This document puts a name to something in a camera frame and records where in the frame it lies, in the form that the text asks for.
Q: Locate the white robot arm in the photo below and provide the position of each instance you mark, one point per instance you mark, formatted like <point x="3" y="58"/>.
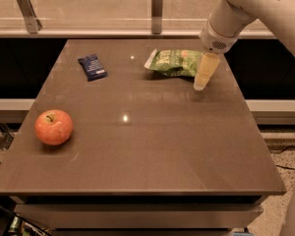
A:
<point x="230" y="17"/>

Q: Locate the glass railing panel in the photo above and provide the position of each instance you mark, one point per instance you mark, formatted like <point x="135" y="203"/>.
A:
<point x="107" y="14"/>

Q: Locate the green jalapeno chip bag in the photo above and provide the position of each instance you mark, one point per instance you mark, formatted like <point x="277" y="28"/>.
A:
<point x="174" y="62"/>

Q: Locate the blue snack bar wrapper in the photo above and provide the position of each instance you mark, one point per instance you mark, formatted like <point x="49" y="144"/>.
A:
<point x="92" y="67"/>

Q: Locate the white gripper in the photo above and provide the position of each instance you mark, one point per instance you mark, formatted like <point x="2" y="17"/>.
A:
<point x="216" y="39"/>

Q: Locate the middle metal railing bracket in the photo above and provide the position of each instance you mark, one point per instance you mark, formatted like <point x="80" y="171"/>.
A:
<point x="156" y="16"/>

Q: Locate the metal railing bracket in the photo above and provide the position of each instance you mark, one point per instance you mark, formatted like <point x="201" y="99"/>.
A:
<point x="32" y="22"/>
<point x="156" y="16"/>

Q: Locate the left metal railing bracket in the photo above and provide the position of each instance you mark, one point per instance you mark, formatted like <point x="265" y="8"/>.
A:
<point x="32" y="22"/>

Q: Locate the red apple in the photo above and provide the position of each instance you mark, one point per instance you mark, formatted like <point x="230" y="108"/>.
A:
<point x="54" y="127"/>

